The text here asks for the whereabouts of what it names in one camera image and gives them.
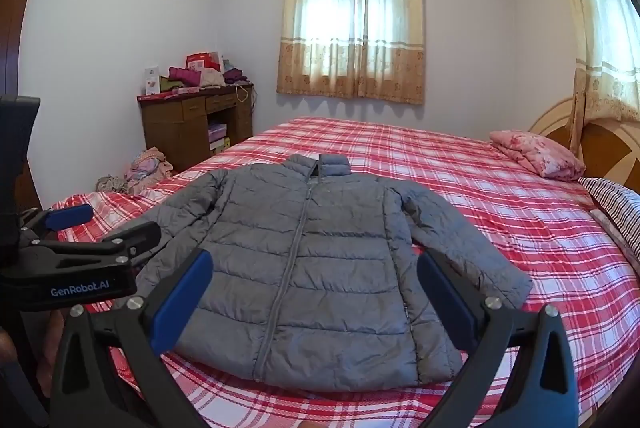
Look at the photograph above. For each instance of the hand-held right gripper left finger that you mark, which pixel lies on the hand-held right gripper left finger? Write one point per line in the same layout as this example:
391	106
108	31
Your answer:
182	298

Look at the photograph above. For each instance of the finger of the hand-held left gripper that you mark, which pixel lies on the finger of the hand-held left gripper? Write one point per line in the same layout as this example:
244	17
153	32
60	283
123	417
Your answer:
135	235
70	214

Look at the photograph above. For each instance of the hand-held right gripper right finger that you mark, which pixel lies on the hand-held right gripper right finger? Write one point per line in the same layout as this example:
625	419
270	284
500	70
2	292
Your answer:
445	303

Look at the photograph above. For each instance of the grey puffer jacket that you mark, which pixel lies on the grey puffer jacket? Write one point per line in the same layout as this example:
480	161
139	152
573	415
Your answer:
325	268

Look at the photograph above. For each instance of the pile of pastel clothes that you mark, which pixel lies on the pile of pastel clothes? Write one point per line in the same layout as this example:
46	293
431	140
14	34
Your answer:
145	165

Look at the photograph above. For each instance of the pile of clothes on desk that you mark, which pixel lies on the pile of clothes on desk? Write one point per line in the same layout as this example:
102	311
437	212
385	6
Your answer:
200	79

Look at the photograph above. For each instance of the brown wooden door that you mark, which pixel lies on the brown wooden door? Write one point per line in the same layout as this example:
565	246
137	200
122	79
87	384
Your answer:
12	58

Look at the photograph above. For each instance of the bed with red plaid sheet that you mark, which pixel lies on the bed with red plaid sheet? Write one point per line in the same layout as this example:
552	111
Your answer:
475	208

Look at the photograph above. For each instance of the brown wooden desk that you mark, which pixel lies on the brown wooden desk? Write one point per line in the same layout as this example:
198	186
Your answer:
175	123

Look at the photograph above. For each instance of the stacked pink purple boxes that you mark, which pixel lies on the stacked pink purple boxes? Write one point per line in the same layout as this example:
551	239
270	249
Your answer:
218	135

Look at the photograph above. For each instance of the white printed card box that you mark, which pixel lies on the white printed card box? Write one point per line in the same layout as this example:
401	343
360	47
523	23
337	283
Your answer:
151	80

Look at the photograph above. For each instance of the pink floral pillow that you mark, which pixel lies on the pink floral pillow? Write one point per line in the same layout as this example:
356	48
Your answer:
542	153

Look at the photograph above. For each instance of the red cardboard box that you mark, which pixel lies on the red cardboard box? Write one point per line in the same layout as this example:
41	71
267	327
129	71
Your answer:
200	60

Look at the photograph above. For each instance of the black white striped pillow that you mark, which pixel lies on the black white striped pillow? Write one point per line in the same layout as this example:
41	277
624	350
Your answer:
615	203

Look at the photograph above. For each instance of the wooden bed headboard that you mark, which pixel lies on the wooden bed headboard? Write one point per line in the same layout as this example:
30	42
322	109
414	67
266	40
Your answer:
602	148

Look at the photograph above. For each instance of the beige floral window curtain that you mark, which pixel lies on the beige floral window curtain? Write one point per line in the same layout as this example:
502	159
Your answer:
350	68

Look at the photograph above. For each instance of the beige floral side curtain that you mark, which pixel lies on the beige floral side curtain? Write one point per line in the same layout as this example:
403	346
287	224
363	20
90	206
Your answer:
585	8

